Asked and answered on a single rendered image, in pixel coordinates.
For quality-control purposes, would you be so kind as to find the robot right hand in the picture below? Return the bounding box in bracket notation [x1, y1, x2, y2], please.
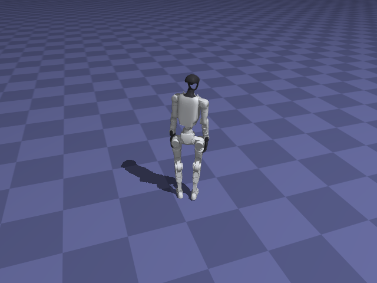
[202, 137, 209, 153]

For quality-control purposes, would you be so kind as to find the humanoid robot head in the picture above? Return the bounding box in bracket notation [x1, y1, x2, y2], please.
[184, 74, 200, 98]

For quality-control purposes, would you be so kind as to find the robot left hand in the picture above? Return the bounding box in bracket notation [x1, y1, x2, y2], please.
[170, 130, 176, 148]

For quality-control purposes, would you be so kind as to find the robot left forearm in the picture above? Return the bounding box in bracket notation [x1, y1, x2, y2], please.
[169, 113, 177, 134]

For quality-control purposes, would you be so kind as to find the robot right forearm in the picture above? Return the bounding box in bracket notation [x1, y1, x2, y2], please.
[201, 119, 209, 139]

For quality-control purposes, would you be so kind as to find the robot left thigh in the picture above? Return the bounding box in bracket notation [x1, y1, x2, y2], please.
[171, 135, 183, 172]

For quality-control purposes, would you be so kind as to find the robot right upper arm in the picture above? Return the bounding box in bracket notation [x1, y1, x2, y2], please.
[199, 98, 209, 126]

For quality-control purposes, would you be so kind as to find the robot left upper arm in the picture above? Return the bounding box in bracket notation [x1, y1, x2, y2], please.
[171, 93, 180, 118]

